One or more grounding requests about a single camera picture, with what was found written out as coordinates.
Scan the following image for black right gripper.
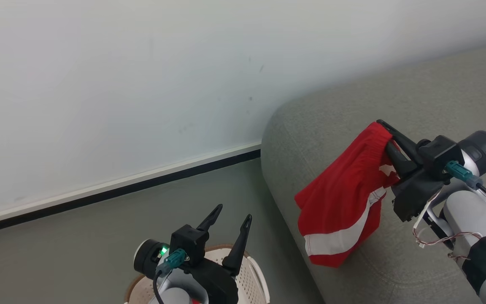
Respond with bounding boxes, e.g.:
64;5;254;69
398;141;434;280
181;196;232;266
377;120;465;222

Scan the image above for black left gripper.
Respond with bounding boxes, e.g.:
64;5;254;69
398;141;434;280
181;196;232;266
170;204;253;304

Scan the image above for red shorts with white stripe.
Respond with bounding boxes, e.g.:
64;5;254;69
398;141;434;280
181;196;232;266
294;122;400;268

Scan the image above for cream perforated laundry basket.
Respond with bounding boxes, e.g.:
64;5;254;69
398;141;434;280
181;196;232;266
124;244;270;304

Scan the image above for grey fabric sofa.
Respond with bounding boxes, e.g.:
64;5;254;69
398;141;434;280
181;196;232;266
261;40;486;304

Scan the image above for teal cable connector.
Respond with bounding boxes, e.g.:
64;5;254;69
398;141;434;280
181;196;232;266
444;160;483;190
156;249;189;276

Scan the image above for thin red white wires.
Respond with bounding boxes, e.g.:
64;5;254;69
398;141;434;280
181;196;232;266
413;171;486;259

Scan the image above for white black wall baseboard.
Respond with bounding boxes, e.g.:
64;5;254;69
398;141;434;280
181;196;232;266
0;143;262;237

